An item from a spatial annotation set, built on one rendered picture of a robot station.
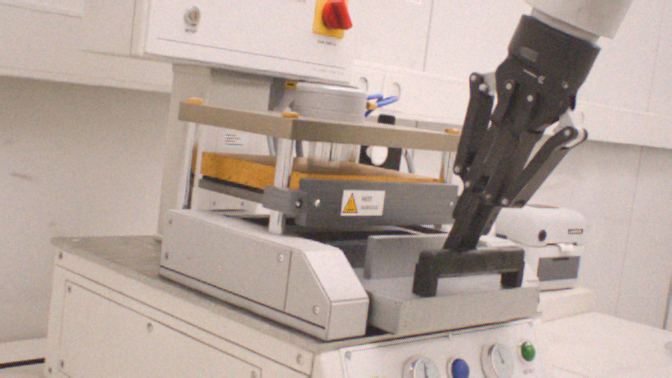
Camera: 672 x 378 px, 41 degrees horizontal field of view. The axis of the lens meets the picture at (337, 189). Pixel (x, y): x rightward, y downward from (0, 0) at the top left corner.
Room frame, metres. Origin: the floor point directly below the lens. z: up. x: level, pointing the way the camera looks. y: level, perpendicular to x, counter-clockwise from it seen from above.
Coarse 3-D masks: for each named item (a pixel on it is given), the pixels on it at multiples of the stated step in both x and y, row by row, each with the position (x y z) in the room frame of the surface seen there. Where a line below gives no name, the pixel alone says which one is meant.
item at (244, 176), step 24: (312, 144) 0.98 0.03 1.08; (336, 144) 0.97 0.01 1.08; (216, 168) 0.95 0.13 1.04; (240, 168) 0.93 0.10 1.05; (264, 168) 0.90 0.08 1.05; (312, 168) 0.93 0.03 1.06; (336, 168) 0.97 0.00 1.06; (360, 168) 1.01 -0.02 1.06; (216, 192) 0.95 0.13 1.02; (240, 192) 0.92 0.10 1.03
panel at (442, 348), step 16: (528, 320) 0.95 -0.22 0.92; (432, 336) 0.83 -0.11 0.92; (448, 336) 0.85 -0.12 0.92; (464, 336) 0.86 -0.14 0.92; (480, 336) 0.88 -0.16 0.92; (496, 336) 0.90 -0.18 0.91; (512, 336) 0.92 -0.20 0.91; (528, 336) 0.94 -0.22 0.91; (352, 352) 0.75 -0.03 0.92; (368, 352) 0.76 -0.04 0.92; (384, 352) 0.78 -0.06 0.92; (400, 352) 0.79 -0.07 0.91; (416, 352) 0.81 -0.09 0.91; (432, 352) 0.82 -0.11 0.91; (448, 352) 0.84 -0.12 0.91; (464, 352) 0.86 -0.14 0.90; (480, 352) 0.87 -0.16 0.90; (512, 352) 0.91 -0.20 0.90; (352, 368) 0.74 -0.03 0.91; (368, 368) 0.76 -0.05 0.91; (384, 368) 0.77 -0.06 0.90; (400, 368) 0.79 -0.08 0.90; (448, 368) 0.83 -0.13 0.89; (480, 368) 0.86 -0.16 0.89; (528, 368) 0.92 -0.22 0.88
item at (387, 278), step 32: (384, 256) 0.84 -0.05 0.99; (416, 256) 0.87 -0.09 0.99; (384, 288) 0.79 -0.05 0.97; (448, 288) 0.83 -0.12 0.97; (480, 288) 0.85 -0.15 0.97; (512, 288) 0.87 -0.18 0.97; (384, 320) 0.76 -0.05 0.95; (416, 320) 0.77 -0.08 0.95; (448, 320) 0.80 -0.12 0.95; (480, 320) 0.84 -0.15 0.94
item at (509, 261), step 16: (432, 256) 0.78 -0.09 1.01; (448, 256) 0.79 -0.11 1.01; (464, 256) 0.81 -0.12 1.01; (480, 256) 0.83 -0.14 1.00; (496, 256) 0.85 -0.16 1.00; (512, 256) 0.86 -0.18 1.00; (416, 272) 0.79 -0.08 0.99; (432, 272) 0.78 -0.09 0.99; (448, 272) 0.79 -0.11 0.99; (464, 272) 0.81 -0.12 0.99; (480, 272) 0.83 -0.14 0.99; (496, 272) 0.85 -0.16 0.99; (512, 272) 0.88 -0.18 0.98; (416, 288) 0.79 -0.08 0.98; (432, 288) 0.78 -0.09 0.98
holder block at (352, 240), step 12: (228, 216) 0.95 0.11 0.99; (240, 216) 0.96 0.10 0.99; (252, 216) 0.97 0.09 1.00; (264, 216) 0.98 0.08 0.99; (288, 216) 1.01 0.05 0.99; (288, 228) 0.92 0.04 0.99; (300, 228) 0.93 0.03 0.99; (312, 228) 0.94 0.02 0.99; (324, 228) 0.95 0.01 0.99; (336, 228) 0.96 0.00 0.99; (348, 228) 0.97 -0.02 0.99; (360, 228) 0.98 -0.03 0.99; (372, 228) 1.00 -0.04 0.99; (384, 228) 1.01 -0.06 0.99; (396, 228) 1.02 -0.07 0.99; (324, 240) 0.86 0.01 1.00; (336, 240) 0.87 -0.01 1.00; (348, 240) 0.88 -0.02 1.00; (360, 240) 0.90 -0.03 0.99; (348, 252) 0.86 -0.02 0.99; (360, 252) 0.88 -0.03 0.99; (360, 264) 0.88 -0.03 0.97
